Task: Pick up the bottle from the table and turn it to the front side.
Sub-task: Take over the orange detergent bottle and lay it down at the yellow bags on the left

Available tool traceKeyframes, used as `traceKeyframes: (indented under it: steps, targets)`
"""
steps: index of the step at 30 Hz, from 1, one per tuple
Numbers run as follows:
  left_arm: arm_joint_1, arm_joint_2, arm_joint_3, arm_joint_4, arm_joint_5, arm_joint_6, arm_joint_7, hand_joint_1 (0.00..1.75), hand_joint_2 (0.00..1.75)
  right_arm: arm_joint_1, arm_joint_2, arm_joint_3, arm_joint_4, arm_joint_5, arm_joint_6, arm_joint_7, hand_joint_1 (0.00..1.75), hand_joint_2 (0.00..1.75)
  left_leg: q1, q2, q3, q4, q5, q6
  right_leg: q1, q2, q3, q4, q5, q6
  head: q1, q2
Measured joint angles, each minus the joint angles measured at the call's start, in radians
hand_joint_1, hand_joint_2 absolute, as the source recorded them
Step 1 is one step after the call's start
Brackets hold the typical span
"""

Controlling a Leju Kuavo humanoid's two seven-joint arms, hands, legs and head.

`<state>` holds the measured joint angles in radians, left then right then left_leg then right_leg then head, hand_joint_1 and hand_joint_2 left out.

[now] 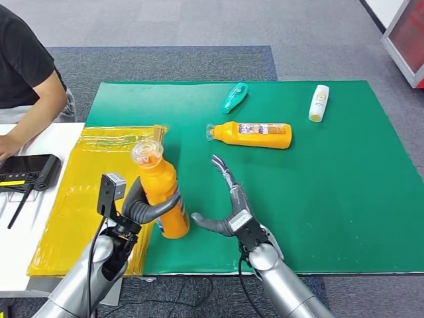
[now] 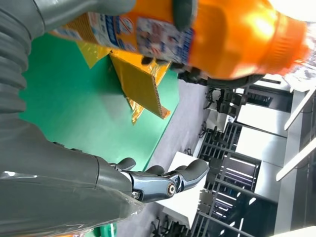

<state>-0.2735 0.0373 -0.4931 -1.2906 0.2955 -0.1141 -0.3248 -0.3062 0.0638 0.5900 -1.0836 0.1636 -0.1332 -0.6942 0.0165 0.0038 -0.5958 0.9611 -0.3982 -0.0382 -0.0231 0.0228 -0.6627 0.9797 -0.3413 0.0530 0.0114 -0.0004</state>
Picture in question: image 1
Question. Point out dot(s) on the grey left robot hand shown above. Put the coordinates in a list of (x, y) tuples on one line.
[(136, 208)]

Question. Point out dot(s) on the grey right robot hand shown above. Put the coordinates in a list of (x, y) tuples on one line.
[(240, 202)]

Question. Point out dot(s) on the orange bottle with clear cap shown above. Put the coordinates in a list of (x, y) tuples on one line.
[(158, 180), (255, 138)]

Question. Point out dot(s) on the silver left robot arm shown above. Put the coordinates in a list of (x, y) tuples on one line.
[(76, 285)]

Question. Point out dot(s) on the person's forearm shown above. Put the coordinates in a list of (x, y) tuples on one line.
[(36, 114)]

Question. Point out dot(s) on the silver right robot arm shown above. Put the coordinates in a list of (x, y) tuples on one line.
[(284, 285)]

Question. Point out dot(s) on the teal plastic bottle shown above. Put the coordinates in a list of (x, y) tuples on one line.
[(234, 98)]

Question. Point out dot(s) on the white plastic bottle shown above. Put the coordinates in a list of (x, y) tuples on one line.
[(318, 102)]

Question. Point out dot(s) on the yellow film-wrapped cardboard sheet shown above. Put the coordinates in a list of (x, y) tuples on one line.
[(83, 197)]

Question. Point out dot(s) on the green mat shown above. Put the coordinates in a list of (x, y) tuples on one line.
[(331, 197)]

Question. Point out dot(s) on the black controller with antenna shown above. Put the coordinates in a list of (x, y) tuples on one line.
[(29, 167)]

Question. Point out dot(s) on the person's hand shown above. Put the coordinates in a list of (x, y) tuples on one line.
[(4, 147)]

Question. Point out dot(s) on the person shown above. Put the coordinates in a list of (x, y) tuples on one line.
[(19, 61)]

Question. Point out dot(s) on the red and white cabinet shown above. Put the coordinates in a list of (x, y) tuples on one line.
[(407, 39)]

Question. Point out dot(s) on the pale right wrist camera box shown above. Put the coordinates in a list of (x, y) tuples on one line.
[(240, 221)]

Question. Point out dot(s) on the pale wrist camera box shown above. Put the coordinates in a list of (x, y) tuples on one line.
[(115, 186), (240, 221)]

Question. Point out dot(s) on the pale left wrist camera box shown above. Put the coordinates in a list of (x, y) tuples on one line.
[(115, 186)]

